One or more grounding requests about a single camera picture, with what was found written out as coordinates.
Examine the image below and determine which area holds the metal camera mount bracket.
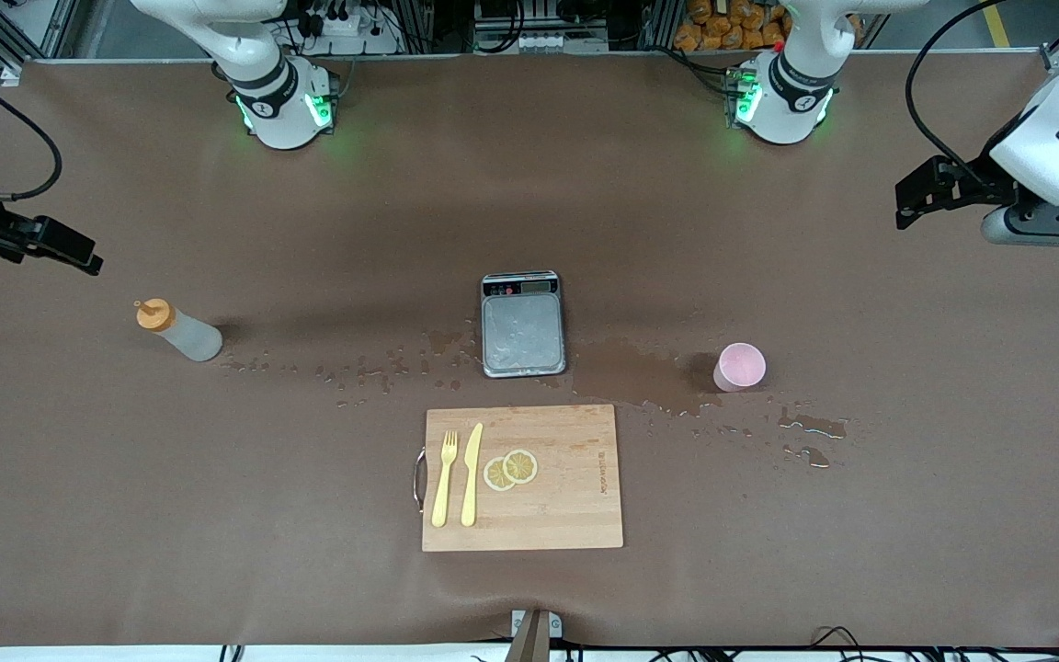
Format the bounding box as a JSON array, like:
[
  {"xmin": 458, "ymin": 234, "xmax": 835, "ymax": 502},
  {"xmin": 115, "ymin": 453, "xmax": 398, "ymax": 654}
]
[{"xmin": 504, "ymin": 609, "xmax": 564, "ymax": 662}]

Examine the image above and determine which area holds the white power strip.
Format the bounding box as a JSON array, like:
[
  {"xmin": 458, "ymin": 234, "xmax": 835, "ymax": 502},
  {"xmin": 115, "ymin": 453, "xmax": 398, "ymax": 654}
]
[{"xmin": 304, "ymin": 0, "xmax": 402, "ymax": 54}]

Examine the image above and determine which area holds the pile of orange objects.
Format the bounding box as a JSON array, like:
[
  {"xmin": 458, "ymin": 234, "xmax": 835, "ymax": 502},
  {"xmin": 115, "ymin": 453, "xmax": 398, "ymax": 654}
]
[{"xmin": 674, "ymin": 0, "xmax": 792, "ymax": 51}]

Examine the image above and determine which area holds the bamboo cutting board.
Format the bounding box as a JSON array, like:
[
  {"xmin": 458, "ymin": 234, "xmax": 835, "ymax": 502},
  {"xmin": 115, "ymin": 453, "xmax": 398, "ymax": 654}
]
[{"xmin": 413, "ymin": 404, "xmax": 625, "ymax": 553}]

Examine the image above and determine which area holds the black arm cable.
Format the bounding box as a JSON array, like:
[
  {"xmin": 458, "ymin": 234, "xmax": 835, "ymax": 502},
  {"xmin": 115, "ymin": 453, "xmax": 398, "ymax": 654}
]
[
  {"xmin": 0, "ymin": 75, "xmax": 64, "ymax": 201},
  {"xmin": 904, "ymin": 0, "xmax": 1013, "ymax": 185}
]

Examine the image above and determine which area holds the translucent sauce bottle orange cap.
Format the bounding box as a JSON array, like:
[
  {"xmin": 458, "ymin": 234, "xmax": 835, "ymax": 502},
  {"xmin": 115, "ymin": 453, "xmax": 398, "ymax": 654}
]
[{"xmin": 134, "ymin": 298, "xmax": 224, "ymax": 363}]

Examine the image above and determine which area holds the white terminal block row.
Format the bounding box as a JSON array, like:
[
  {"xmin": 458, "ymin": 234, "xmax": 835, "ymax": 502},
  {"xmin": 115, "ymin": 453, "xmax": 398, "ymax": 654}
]
[{"xmin": 474, "ymin": 28, "xmax": 609, "ymax": 53}]

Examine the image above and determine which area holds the silver digital kitchen scale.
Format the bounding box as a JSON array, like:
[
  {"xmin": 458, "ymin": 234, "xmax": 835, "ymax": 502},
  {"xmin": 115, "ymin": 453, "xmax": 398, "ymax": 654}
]
[{"xmin": 480, "ymin": 270, "xmax": 568, "ymax": 379}]

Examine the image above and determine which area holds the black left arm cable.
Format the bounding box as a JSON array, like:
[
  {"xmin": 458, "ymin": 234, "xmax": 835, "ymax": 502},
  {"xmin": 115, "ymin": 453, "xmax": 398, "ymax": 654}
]
[{"xmin": 904, "ymin": 0, "xmax": 1013, "ymax": 185}]

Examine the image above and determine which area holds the pink plastic cup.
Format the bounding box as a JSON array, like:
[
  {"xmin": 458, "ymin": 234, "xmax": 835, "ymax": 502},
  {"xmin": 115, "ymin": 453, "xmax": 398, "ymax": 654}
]
[{"xmin": 712, "ymin": 342, "xmax": 767, "ymax": 394}]

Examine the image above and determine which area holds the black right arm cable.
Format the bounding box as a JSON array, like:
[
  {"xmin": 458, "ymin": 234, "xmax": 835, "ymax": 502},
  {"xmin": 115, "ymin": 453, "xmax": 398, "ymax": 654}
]
[{"xmin": 0, "ymin": 75, "xmax": 64, "ymax": 201}]

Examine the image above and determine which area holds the yellow plastic fork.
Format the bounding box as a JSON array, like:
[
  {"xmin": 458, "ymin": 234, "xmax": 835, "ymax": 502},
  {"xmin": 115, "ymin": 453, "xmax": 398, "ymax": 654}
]
[{"xmin": 431, "ymin": 430, "xmax": 459, "ymax": 529}]

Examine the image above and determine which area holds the yellow plastic knife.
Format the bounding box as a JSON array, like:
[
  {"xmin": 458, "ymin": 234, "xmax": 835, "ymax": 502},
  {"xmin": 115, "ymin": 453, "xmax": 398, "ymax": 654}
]
[{"xmin": 461, "ymin": 422, "xmax": 484, "ymax": 528}]

